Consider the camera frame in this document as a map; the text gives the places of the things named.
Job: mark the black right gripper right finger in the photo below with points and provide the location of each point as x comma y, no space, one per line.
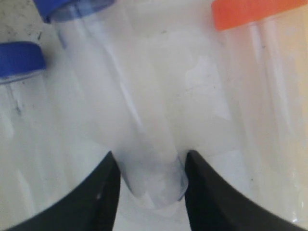
214,205

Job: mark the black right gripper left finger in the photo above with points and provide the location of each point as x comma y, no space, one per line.
91,206

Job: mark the blue-capped tube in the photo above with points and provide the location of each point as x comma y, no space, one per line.
119,84
24,101

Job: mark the cream plastic bin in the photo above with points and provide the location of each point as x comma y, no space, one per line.
181,43

